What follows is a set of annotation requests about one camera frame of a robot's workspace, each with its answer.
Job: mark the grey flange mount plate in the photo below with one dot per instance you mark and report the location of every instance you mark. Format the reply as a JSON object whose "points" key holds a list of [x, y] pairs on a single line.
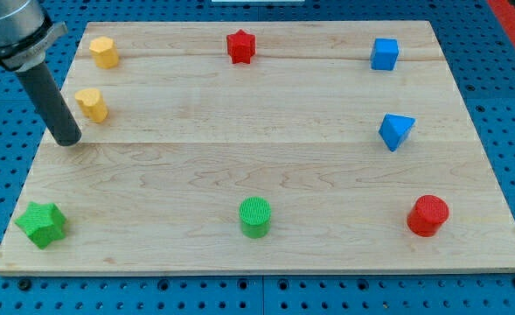
{"points": [[29, 51]]}

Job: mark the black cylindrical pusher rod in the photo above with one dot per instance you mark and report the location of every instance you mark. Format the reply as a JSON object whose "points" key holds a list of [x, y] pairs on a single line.
{"points": [[44, 93]]}

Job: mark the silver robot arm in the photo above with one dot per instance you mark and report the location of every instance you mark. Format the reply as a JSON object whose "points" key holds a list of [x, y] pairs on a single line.
{"points": [[26, 32]]}

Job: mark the yellow heart block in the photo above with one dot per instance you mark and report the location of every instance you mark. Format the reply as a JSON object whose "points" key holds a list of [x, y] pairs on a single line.
{"points": [[92, 104]]}

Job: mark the yellow hexagon block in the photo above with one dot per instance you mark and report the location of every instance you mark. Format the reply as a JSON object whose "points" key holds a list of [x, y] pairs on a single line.
{"points": [[104, 52]]}

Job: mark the green star block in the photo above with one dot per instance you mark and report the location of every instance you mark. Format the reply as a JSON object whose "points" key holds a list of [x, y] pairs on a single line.
{"points": [[42, 223]]}

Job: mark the red star block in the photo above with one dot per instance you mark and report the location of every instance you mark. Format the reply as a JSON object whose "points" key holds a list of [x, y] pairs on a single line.
{"points": [[241, 46]]}

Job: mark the wooden board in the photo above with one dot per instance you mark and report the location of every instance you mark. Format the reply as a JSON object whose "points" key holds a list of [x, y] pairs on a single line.
{"points": [[155, 189]]}

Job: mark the green cylinder block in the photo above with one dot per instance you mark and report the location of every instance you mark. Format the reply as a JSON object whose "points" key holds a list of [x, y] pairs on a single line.
{"points": [[255, 215]]}

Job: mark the blue triangle block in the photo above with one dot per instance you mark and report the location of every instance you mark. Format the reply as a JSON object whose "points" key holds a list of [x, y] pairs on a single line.
{"points": [[395, 129]]}

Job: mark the blue cube block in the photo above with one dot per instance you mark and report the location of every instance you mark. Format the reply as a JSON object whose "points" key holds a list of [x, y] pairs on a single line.
{"points": [[384, 54]]}

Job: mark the red cylinder block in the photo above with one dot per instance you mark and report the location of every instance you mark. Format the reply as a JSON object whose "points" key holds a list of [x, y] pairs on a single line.
{"points": [[427, 215]]}

